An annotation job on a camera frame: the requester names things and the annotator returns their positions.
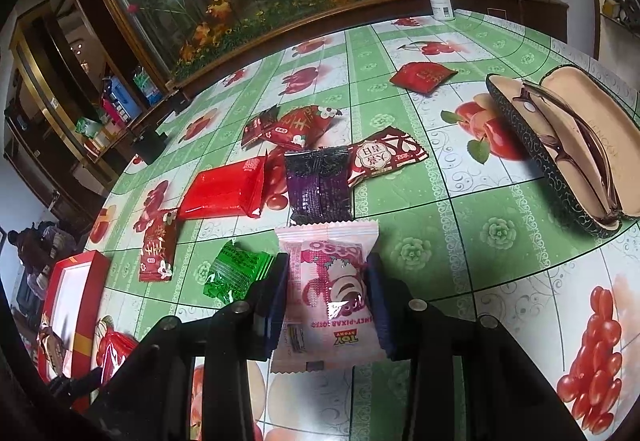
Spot red white heart-print packet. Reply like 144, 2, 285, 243
345, 128, 430, 189

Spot brown snack packet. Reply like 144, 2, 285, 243
37, 316, 71, 379

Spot fruit-print green tablecloth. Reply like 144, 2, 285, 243
85, 8, 640, 441

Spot red pillow-shaped packet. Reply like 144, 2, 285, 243
389, 62, 458, 95

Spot brown eyeglasses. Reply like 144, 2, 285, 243
510, 86, 623, 217

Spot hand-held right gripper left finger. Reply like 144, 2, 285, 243
85, 252, 292, 441

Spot dark purple snack packet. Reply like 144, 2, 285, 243
284, 146, 355, 225

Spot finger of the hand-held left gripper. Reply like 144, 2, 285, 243
47, 368, 103, 409

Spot green candy packet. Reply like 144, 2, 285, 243
202, 239, 276, 300

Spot small dark red packet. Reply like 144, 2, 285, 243
241, 105, 281, 148

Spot shiny red snack packet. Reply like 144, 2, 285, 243
177, 157, 267, 221

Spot red gift box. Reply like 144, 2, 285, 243
37, 251, 111, 414

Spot patterned black glasses case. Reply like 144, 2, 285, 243
486, 65, 640, 239

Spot wide red floral packet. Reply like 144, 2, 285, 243
277, 105, 341, 152

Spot blue box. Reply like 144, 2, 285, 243
109, 76, 143, 119

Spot pink snack packet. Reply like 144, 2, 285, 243
270, 218, 388, 374

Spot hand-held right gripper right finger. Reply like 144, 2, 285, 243
364, 265, 587, 441

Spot long red floral packet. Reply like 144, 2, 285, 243
138, 208, 180, 283

